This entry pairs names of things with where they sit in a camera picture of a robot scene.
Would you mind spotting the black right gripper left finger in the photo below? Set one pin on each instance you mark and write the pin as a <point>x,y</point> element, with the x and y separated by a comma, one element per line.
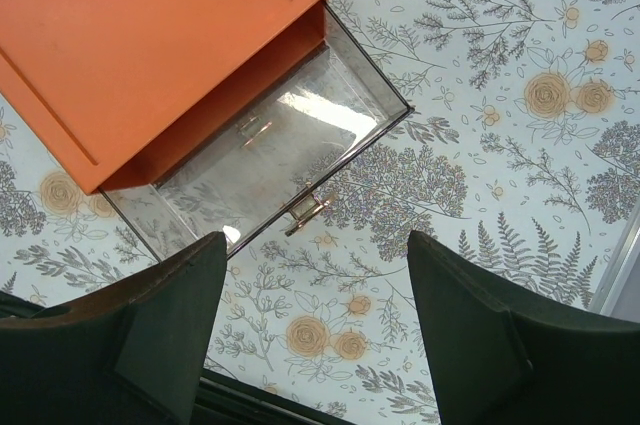
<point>129,353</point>

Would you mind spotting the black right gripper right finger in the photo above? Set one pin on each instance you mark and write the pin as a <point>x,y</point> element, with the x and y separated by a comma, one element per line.
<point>499,353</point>

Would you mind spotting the clear plastic drawer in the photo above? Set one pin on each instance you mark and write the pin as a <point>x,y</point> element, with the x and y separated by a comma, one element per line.
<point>271,161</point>

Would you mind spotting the orange drawer box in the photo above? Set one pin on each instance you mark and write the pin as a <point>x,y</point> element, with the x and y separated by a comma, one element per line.
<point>122,91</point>

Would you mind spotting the floral table mat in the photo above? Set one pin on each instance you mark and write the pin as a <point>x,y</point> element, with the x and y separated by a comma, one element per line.
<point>520,154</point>

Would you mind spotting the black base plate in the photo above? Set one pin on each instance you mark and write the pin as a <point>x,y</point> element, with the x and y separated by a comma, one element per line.
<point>223,400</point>

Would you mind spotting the aluminium frame rail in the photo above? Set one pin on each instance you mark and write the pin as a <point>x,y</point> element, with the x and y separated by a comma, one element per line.
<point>617,294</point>

